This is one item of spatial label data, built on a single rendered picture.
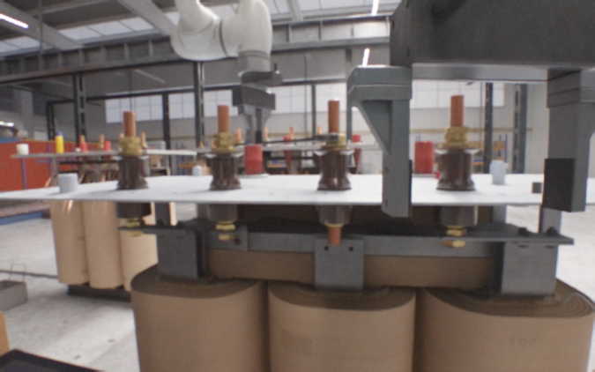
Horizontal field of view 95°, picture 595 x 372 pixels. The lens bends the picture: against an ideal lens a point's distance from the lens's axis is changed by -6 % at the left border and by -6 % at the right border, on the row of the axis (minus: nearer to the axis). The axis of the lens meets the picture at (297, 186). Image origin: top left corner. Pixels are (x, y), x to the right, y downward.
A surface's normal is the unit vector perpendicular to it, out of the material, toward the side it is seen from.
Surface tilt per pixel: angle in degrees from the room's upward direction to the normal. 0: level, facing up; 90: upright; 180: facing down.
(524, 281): 90
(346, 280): 90
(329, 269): 90
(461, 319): 90
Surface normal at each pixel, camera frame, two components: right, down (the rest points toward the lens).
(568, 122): -1.00, 0.01
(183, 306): -0.17, 0.09
